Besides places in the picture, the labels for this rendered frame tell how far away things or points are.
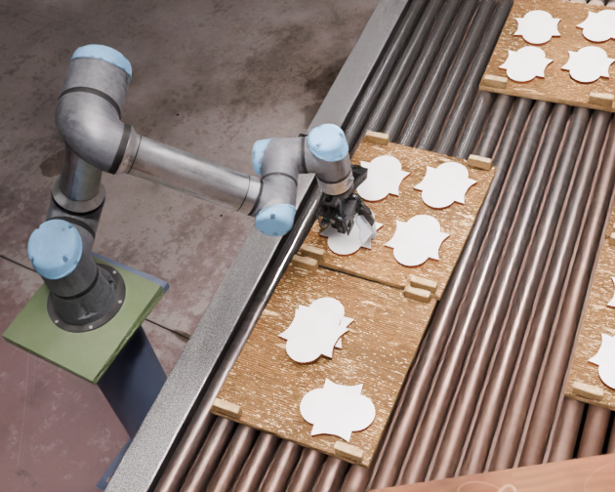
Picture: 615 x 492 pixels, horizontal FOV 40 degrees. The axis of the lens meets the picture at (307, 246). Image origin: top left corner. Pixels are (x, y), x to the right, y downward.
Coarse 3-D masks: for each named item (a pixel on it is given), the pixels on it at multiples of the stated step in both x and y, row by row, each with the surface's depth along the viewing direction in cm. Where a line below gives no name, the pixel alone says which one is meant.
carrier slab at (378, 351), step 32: (288, 288) 192; (320, 288) 191; (352, 288) 190; (384, 288) 189; (288, 320) 187; (384, 320) 183; (416, 320) 182; (256, 352) 182; (352, 352) 179; (384, 352) 178; (416, 352) 179; (224, 384) 178; (256, 384) 178; (288, 384) 177; (320, 384) 176; (352, 384) 175; (384, 384) 174; (224, 416) 175; (256, 416) 173; (288, 416) 172; (384, 416) 169; (320, 448) 167
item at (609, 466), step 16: (544, 464) 148; (560, 464) 148; (576, 464) 148; (592, 464) 147; (608, 464) 147; (432, 480) 149; (448, 480) 149; (464, 480) 148; (480, 480) 148; (496, 480) 148; (512, 480) 147; (528, 480) 147; (544, 480) 146; (560, 480) 146; (576, 480) 146; (592, 480) 145; (608, 480) 145
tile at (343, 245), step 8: (376, 224) 199; (328, 232) 199; (336, 232) 199; (352, 232) 198; (328, 240) 198; (336, 240) 198; (344, 240) 197; (352, 240) 197; (368, 240) 196; (336, 248) 196; (344, 248) 196; (352, 248) 196; (360, 248) 196; (368, 248) 195; (344, 256) 196
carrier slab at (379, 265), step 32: (352, 160) 214; (416, 160) 212; (448, 160) 210; (416, 192) 205; (480, 192) 203; (384, 224) 200; (448, 224) 198; (352, 256) 195; (384, 256) 194; (448, 256) 192
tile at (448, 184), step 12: (432, 168) 208; (444, 168) 208; (456, 168) 207; (432, 180) 206; (444, 180) 205; (456, 180) 205; (468, 180) 204; (432, 192) 203; (444, 192) 203; (456, 192) 202; (432, 204) 201; (444, 204) 200
